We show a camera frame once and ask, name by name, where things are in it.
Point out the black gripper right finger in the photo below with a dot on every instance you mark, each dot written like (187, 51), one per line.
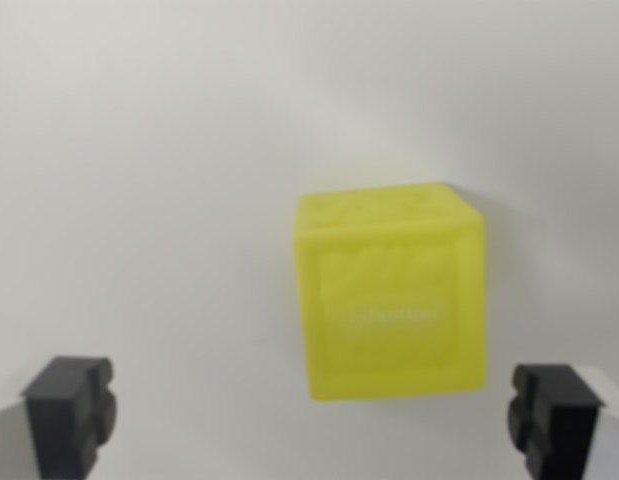
(564, 425)

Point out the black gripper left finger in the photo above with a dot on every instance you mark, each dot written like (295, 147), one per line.
(56, 425)

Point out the yellow rubber cube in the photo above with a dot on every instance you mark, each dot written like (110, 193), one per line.
(389, 300)

